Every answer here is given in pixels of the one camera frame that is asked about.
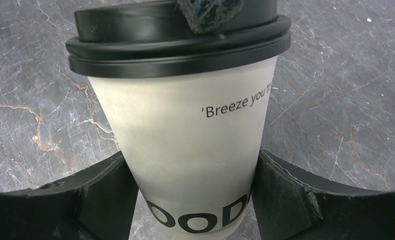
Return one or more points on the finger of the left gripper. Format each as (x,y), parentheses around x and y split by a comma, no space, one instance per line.
(204,16)

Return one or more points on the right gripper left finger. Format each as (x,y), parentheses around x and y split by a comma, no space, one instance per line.
(96,203)

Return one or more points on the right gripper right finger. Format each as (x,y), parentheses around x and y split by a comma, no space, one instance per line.
(292,203)

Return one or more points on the white paper coffee cup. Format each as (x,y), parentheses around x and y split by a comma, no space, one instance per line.
(191,143)

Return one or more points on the black plastic cup lid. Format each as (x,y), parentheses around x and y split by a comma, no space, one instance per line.
(152,39)

